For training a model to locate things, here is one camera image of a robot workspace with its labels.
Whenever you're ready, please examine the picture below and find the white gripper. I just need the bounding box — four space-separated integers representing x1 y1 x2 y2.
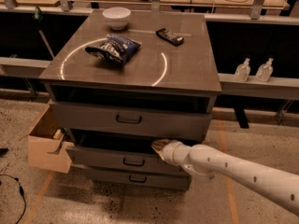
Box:
151 139 192 166

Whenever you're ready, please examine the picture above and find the grey drawer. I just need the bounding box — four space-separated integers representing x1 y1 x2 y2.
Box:
66 138 187 175
83 169 191 191
50 101 211 141

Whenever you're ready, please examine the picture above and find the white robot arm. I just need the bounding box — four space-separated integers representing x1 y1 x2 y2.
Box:
151 139 299 216

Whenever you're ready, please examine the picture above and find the grey top drawer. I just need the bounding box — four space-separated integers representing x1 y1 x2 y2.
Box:
50 101 211 141

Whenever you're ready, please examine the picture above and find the grey bottom drawer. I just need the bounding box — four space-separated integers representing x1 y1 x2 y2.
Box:
83 169 191 191

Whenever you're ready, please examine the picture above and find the grey drawer cabinet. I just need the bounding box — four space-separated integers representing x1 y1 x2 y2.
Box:
38 9 222 192

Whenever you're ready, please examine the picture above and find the blue chip bag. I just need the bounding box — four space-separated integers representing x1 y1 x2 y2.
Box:
85 34 141 66

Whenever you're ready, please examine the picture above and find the dark snack bar packet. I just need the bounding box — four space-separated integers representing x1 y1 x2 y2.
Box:
155 28 184 47

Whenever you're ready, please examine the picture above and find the clear sanitizer bottle left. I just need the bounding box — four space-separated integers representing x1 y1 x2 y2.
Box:
235 58 250 82

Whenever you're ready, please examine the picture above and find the clear sanitizer bottle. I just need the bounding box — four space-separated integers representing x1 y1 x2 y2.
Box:
235 58 250 82
255 58 274 82

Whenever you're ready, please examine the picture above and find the cardboard box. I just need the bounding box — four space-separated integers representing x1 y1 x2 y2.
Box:
26 105 74 174

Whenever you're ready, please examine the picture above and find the clear sanitizer bottle right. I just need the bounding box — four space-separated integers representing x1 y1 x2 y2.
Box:
255 58 274 82

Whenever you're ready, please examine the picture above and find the white ceramic bowl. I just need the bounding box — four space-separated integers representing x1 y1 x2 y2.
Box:
103 7 131 30

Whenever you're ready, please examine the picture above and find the grey metal rail shelf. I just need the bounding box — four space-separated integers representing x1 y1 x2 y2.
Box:
0 57 299 101

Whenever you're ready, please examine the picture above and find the black floor cable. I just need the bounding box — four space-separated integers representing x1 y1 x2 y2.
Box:
0 174 28 224

